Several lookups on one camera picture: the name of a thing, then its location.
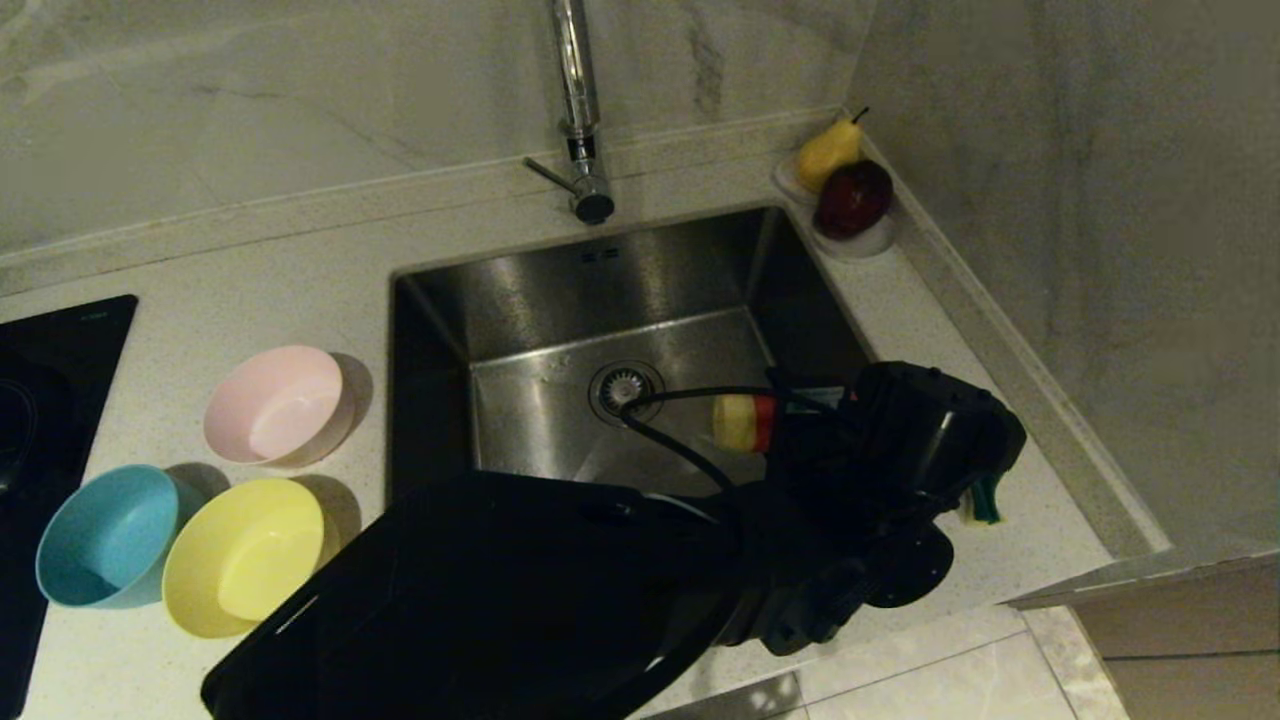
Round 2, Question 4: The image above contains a yellow dish soap bottle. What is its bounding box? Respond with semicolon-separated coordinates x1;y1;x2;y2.
712;393;780;454

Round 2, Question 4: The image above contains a chrome faucet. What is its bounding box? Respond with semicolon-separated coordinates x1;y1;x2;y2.
522;0;616;225

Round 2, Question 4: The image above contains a pink plastic bowl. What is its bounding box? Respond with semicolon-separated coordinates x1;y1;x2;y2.
203;345;357;468

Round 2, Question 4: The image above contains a yellow green sponge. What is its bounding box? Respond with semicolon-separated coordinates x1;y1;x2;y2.
958;472;1005;527

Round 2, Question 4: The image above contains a stainless steel sink basin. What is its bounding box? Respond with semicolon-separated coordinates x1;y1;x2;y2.
385;205;881;501

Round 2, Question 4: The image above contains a dark red apple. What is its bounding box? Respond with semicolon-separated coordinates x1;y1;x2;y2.
815;159;894;241

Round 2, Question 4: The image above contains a round metal drain strainer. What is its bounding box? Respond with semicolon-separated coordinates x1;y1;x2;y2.
588;360;667;429

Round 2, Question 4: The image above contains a yellow pear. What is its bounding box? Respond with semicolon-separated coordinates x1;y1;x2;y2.
795;108;869;194

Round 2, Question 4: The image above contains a yellow plastic bowl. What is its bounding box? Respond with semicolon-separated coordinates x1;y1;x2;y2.
162;477;346;639

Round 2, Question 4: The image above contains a blue plastic bowl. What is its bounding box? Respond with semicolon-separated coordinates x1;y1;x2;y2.
36;464;183;610

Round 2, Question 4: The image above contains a black induction cooktop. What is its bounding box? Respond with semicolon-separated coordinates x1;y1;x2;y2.
0;294;139;720

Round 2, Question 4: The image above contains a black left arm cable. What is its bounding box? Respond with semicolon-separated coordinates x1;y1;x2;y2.
620;385;861;493

